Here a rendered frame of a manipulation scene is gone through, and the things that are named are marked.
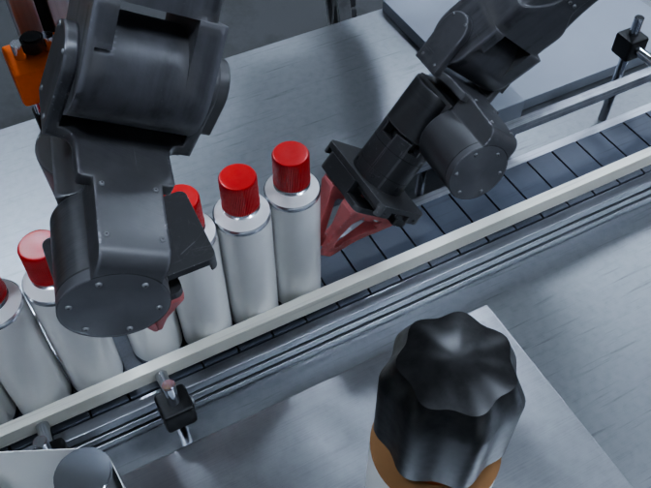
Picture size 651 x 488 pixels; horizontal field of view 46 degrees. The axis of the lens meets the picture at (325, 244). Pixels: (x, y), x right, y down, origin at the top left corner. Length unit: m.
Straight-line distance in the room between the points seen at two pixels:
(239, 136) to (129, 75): 0.68
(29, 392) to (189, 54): 0.43
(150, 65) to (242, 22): 2.33
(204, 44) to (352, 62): 0.80
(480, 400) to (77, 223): 0.23
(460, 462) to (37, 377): 0.41
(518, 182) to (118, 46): 0.65
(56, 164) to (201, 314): 0.33
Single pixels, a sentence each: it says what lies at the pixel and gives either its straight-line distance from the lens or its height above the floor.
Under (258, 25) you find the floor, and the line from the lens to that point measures 2.71.
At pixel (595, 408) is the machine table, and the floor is 0.83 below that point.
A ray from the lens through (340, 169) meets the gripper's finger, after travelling 0.75.
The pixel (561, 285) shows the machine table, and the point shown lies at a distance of 0.93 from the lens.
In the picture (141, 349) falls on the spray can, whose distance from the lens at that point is 0.77.
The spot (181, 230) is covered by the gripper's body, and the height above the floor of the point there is 1.15.
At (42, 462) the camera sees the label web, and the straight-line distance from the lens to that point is 0.58.
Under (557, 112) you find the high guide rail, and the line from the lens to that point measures 0.94.
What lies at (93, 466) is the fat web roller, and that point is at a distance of 0.55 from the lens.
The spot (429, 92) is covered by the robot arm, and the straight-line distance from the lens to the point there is 0.71.
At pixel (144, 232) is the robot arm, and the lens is 0.39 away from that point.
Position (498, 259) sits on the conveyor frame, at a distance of 0.90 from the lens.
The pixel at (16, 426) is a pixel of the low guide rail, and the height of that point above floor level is 0.92.
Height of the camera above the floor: 1.55
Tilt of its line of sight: 51 degrees down
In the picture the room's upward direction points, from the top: straight up
